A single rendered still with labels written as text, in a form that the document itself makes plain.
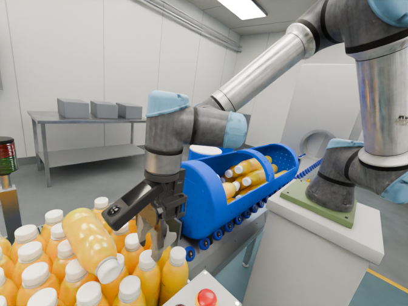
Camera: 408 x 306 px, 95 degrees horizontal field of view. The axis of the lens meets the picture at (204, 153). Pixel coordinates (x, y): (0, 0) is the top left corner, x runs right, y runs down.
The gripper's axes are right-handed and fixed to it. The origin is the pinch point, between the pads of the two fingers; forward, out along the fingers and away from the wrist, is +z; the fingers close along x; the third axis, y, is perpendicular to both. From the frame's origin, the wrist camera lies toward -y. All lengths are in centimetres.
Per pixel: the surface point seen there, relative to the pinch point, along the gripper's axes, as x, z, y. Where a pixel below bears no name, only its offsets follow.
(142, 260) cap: -0.7, 1.4, -1.3
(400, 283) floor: -95, 110, 230
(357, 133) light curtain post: -21, -26, 165
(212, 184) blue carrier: 3.1, -8.8, 25.0
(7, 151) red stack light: 46, -12, -19
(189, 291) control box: -12.8, 0.9, 1.8
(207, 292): -15.8, -0.3, 3.5
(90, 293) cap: -0.9, 1.5, -12.0
